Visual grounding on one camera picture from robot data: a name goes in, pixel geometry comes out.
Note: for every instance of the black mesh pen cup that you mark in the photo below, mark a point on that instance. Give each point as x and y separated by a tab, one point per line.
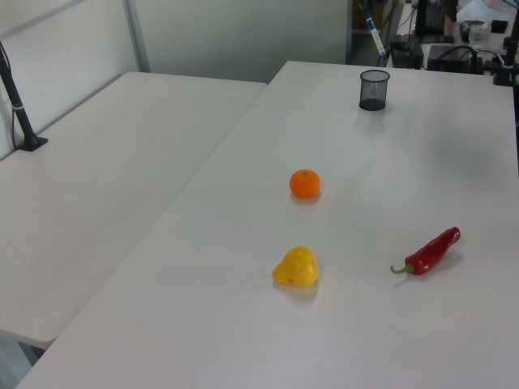
374	95

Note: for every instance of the yellow pear-shaped fruit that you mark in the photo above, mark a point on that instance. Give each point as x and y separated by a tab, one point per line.
298	269

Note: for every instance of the black pole with base plate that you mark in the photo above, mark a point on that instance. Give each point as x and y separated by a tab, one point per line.
18	109

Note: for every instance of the grey metal partition post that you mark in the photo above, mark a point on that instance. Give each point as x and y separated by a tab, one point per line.
138	36

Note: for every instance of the white marker pen blue cap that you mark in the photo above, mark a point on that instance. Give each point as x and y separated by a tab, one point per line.
375	36

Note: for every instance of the black camera stand clamp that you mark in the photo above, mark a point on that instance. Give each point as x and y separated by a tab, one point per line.
507	65

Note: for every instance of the black monitor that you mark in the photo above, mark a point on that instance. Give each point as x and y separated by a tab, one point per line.
430	18

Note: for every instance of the clear plastic container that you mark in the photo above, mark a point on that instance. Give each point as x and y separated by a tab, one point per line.
475	32

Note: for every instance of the small black box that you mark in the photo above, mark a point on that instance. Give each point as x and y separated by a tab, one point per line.
500	26

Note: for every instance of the red chili pepper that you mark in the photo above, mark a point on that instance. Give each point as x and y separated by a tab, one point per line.
431	251

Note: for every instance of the black flat equipment box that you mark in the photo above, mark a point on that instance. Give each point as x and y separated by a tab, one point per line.
452	58

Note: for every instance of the orange mandarin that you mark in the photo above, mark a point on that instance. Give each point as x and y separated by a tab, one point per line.
305	184

